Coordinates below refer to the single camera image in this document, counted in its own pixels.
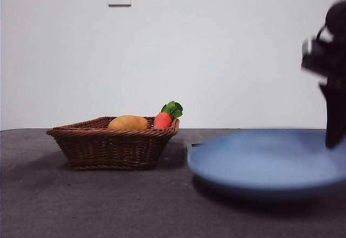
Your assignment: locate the blue round plate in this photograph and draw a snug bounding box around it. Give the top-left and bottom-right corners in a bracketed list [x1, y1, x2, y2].
[187, 129, 346, 203]

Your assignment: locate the orange carrot with green leaves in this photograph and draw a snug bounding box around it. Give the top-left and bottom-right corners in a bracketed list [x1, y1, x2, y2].
[153, 101, 184, 130]

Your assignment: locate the yellow-brown potato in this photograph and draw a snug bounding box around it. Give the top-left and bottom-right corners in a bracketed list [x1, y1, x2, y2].
[107, 115, 149, 130]

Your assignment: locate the brown wicker basket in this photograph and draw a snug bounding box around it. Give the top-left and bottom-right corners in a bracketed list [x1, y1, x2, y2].
[46, 116, 180, 171]

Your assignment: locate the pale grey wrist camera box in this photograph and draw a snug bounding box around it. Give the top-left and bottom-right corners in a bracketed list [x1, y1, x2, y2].
[302, 38, 320, 56]

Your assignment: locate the black thin camera cable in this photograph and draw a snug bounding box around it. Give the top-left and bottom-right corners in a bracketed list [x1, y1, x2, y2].
[316, 26, 333, 43]

